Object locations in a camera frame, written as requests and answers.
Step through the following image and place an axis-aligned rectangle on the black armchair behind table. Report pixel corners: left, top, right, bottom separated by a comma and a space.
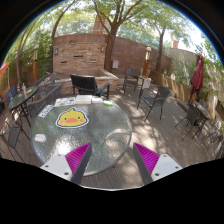
70, 74, 110, 99

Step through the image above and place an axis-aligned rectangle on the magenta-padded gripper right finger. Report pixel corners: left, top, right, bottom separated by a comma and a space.
133, 143, 182, 185

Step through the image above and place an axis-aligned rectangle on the white remote-like pad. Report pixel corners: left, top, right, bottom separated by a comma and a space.
38, 105, 54, 118

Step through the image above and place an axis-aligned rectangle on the dark metal chair centre right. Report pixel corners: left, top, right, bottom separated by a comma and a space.
138, 85, 171, 113

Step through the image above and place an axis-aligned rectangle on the colourful printed card sheet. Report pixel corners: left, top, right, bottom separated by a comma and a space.
55, 97, 75, 107

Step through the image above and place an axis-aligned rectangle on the dark chair far right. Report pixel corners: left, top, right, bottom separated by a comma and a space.
176, 105, 200, 139

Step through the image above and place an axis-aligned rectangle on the stone fountain wall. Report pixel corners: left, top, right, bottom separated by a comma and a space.
53, 34, 119, 91

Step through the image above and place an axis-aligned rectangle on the dark metal chair far back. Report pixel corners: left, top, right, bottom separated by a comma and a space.
123, 68, 140, 90

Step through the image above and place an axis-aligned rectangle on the green and white small box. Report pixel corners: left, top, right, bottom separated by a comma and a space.
103, 100, 113, 106

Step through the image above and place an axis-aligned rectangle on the mesh chair left of table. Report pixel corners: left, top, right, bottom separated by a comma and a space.
27, 84, 62, 117

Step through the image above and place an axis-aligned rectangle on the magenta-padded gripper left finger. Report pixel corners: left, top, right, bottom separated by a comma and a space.
41, 143, 92, 185

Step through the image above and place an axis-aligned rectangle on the round glass patio table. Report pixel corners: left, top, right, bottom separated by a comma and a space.
31, 103, 132, 176

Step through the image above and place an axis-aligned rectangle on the left round patio table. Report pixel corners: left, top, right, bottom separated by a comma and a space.
8, 86, 38, 122

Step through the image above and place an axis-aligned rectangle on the wooden lamp post right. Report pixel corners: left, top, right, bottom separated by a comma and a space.
142, 46, 151, 77

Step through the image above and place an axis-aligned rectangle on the yellow duck mouse pad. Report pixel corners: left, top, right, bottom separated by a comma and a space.
55, 107, 89, 129

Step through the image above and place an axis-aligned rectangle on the dark metal chair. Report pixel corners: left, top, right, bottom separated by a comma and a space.
123, 68, 140, 90
138, 85, 171, 113

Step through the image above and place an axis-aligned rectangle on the right round patio table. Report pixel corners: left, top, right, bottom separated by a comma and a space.
195, 102, 211, 130

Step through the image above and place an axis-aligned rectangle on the wooden lamp post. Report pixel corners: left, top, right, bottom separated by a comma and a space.
33, 44, 39, 82
142, 46, 151, 77

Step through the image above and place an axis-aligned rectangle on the white open book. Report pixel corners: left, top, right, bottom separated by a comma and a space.
75, 95, 92, 104

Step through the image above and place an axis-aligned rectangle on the wooden lamp post left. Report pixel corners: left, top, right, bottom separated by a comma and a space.
33, 44, 39, 82

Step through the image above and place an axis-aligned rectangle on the tree trunk centre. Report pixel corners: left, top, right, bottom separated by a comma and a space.
91, 0, 142, 71

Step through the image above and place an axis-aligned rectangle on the closed maroon patio umbrella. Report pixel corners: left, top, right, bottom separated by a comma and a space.
189, 53, 204, 102

